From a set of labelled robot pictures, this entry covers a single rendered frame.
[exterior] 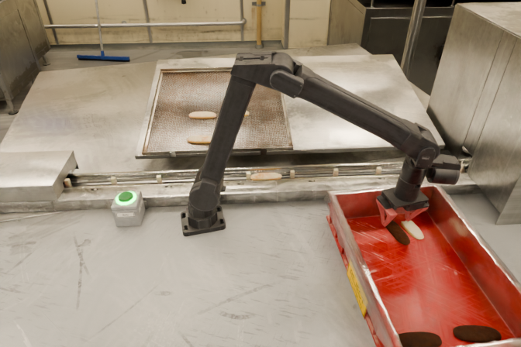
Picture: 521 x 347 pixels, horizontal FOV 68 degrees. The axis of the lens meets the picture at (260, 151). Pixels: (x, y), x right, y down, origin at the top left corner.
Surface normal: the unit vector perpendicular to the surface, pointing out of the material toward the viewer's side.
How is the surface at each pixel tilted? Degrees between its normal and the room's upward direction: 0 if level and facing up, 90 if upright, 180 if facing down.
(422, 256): 0
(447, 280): 0
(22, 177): 0
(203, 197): 90
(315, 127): 10
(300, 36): 90
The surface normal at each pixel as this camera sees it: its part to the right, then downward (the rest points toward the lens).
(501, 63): -1.00, 0.04
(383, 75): 0.01, -0.71
